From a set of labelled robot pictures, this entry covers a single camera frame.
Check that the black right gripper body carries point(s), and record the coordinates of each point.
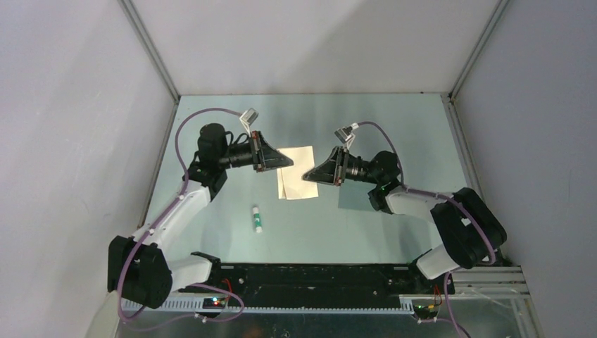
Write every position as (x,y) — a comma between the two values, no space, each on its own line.
(349,168)

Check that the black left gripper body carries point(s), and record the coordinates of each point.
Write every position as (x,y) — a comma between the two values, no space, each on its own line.
(243,155)

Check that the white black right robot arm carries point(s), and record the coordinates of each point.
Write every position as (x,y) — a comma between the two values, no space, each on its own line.
(470,233)

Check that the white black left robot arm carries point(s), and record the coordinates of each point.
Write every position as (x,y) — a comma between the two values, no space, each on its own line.
(143,267)

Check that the green white glue stick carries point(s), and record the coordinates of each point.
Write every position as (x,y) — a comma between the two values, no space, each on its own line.
(257,222)

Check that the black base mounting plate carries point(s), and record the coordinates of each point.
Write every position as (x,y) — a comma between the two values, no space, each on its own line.
(326,286)

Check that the left controller board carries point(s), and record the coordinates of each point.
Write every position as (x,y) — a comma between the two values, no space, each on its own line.
(214,303)

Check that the controller board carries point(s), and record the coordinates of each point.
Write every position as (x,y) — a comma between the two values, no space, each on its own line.
(426,312)
(214,303)

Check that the right controller board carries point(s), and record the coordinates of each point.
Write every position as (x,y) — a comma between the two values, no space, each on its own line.
(426,312)

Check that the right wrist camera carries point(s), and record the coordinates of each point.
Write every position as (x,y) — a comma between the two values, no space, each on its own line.
(346,135)

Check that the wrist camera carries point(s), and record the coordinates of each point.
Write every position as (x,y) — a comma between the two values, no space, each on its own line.
(346,135)
(247,118)

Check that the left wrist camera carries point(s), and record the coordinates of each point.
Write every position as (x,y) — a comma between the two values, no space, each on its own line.
(247,118)

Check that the aluminium frame rail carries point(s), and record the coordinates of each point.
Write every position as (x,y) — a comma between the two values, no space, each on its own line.
(479,279)

